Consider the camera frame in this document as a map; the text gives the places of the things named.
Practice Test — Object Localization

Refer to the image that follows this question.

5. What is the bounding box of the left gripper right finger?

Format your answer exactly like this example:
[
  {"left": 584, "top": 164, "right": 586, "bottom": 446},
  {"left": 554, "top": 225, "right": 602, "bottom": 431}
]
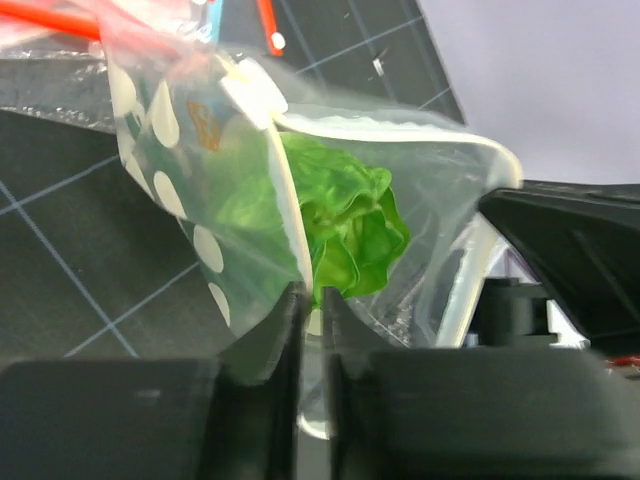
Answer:
[{"left": 323, "top": 288, "right": 639, "bottom": 479}]

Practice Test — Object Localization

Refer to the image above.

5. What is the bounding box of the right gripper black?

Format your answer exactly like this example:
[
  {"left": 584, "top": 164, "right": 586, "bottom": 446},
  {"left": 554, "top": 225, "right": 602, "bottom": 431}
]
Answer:
[{"left": 469, "top": 181, "right": 639, "bottom": 347}]

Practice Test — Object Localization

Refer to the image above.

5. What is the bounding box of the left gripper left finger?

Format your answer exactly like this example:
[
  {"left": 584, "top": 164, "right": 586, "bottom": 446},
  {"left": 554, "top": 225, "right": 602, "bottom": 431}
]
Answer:
[{"left": 1, "top": 283, "right": 303, "bottom": 479}]

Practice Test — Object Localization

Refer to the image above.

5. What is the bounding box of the green lettuce head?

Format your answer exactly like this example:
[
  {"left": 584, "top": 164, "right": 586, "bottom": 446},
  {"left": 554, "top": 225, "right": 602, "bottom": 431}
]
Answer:
[{"left": 201, "top": 132, "right": 411, "bottom": 318}]

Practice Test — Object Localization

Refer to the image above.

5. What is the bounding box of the clear dotted zip bag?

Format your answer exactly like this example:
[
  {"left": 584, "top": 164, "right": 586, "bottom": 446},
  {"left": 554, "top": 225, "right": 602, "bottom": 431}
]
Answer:
[{"left": 106, "top": 45, "right": 522, "bottom": 439}]

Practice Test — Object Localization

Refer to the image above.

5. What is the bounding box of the pile of zip bags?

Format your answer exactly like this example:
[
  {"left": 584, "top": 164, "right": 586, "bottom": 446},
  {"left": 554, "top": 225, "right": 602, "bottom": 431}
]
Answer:
[{"left": 1, "top": 1, "right": 286, "bottom": 74}]

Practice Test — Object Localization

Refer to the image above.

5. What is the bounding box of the black grid cutting mat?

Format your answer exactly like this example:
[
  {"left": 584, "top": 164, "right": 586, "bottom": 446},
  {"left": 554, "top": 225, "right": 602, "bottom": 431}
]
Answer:
[{"left": 1, "top": 1, "right": 461, "bottom": 357}]

